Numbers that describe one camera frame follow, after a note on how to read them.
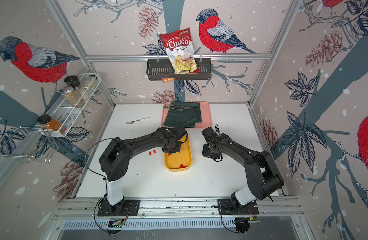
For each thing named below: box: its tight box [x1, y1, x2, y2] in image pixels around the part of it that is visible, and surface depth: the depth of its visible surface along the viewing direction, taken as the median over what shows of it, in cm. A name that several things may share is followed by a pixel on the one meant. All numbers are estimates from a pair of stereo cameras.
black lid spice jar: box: [64, 75, 81, 90], surface depth 75 cm
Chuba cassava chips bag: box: [159, 27, 201, 75], surface depth 86 cm
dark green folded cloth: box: [163, 101, 202, 128], surface depth 116 cm
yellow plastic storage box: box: [164, 134, 193, 172], surface depth 89 cm
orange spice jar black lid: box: [37, 114, 67, 135], surface depth 62 cm
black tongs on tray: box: [163, 103, 198, 111], surface depth 121 cm
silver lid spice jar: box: [62, 86, 81, 107], surface depth 74 cm
